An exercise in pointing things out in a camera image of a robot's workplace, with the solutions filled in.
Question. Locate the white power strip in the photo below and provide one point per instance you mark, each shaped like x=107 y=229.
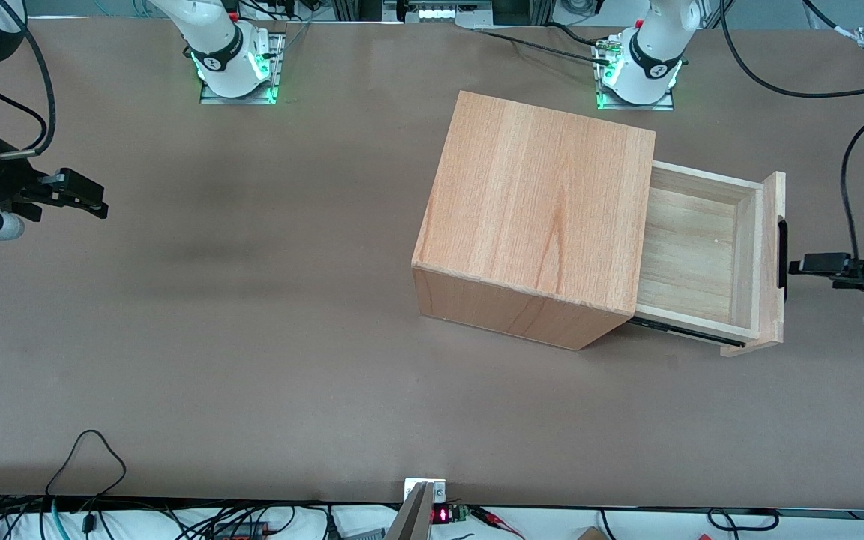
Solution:
x=443 y=12

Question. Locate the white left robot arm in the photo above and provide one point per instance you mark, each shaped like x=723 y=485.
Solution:
x=653 y=52

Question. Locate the aluminium camera mount post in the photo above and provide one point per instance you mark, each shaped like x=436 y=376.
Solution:
x=413 y=517

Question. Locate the red clip test leads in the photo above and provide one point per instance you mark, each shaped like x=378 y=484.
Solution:
x=488 y=516

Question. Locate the light wooden drawer cabinet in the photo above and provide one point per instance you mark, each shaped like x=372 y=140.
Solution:
x=537 y=210

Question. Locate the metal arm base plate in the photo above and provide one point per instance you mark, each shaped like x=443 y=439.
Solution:
x=634 y=107
x=279 y=75

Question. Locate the black and orange device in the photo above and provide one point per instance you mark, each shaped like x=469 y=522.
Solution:
x=241 y=531

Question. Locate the red digit display module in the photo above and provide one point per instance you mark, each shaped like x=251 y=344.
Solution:
x=441 y=515

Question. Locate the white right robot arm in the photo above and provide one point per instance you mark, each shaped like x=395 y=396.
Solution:
x=226 y=45

